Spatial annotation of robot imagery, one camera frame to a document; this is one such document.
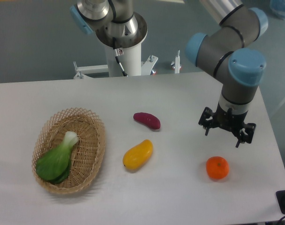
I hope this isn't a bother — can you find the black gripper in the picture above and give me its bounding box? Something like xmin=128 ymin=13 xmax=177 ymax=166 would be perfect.
xmin=198 ymin=107 xmax=256 ymax=148

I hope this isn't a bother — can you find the orange fruit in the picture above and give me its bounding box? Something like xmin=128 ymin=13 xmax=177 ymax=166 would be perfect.
xmin=206 ymin=156 xmax=230 ymax=180

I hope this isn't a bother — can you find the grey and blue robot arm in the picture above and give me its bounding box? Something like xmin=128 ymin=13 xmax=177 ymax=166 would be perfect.
xmin=70 ymin=0 xmax=268 ymax=143

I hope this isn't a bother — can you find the purple sweet potato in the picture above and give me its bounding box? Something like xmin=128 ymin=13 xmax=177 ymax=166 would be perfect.
xmin=133 ymin=112 xmax=161 ymax=130

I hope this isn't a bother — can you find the yellow mango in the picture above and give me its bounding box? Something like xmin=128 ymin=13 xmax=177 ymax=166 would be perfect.
xmin=122 ymin=139 xmax=153 ymax=171

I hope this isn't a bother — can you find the blue plastic bag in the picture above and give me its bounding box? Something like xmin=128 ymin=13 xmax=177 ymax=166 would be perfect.
xmin=270 ymin=0 xmax=285 ymax=20

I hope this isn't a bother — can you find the woven wicker basket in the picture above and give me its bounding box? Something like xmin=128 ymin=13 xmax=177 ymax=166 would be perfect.
xmin=32 ymin=108 xmax=106 ymax=195

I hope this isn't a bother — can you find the green bok choy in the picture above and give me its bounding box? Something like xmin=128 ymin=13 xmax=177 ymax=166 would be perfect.
xmin=35 ymin=131 xmax=79 ymax=184

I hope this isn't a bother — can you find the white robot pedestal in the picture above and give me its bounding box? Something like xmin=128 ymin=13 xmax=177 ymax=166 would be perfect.
xmin=73 ymin=14 xmax=183 ymax=79

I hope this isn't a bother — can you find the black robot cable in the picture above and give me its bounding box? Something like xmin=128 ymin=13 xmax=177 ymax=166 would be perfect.
xmin=112 ymin=37 xmax=128 ymax=77

